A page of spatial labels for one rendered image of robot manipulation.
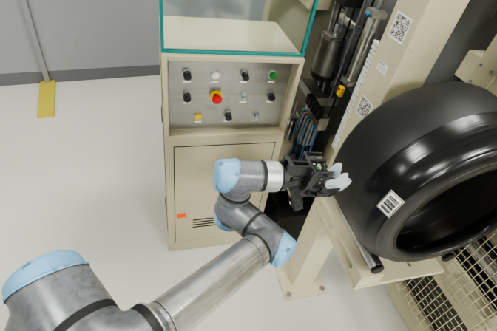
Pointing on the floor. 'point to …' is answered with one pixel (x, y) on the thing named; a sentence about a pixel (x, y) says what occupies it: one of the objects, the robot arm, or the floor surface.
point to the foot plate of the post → (318, 287)
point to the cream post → (399, 69)
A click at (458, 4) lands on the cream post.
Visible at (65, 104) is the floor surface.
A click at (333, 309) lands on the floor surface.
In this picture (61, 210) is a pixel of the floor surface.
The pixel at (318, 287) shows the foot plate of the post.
